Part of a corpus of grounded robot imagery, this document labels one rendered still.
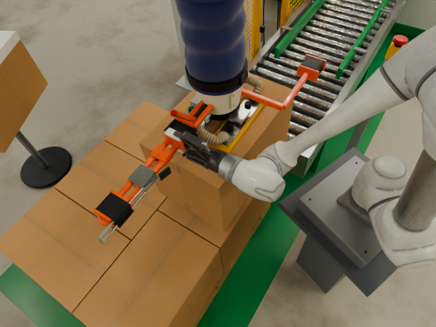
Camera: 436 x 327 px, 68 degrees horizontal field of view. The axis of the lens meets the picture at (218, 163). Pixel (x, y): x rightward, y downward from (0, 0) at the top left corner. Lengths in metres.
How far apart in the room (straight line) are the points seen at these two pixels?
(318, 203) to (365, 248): 0.24
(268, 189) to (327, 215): 0.48
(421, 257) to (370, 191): 0.26
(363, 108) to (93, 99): 2.76
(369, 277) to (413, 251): 0.31
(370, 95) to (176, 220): 1.17
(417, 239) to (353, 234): 0.31
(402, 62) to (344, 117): 0.17
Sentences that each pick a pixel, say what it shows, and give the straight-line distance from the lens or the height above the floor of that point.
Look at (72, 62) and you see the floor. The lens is 3.83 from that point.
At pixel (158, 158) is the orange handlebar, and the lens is 1.10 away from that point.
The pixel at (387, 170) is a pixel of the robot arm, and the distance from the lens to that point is 1.24.
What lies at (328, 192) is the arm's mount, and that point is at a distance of 1.46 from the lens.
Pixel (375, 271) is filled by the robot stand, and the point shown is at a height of 0.75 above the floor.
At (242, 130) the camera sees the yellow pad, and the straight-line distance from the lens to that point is 1.31.
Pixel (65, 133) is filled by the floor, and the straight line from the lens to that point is 3.10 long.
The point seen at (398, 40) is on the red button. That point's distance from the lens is 1.93.
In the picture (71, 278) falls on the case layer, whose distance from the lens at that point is 1.75.
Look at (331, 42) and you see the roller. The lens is 2.72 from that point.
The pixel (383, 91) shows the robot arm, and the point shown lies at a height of 1.54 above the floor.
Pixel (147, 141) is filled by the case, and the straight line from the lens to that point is 1.35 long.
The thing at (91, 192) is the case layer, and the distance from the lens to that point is 1.92.
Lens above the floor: 2.05
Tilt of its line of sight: 55 degrees down
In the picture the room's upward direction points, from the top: 6 degrees counter-clockwise
